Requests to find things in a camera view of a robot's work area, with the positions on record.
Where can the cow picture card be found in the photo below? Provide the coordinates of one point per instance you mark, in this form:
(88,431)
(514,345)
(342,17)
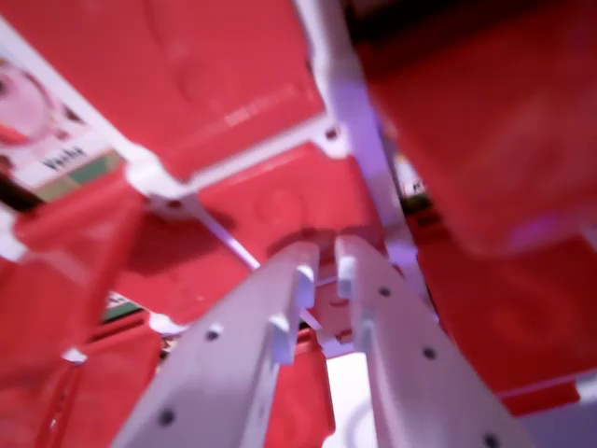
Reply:
(46,130)

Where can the red board flap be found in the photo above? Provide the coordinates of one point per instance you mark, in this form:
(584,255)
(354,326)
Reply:
(186,70)
(280,205)
(154,252)
(490,154)

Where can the red and white game board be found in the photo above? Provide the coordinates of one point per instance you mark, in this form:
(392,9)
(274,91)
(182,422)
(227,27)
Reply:
(196,93)

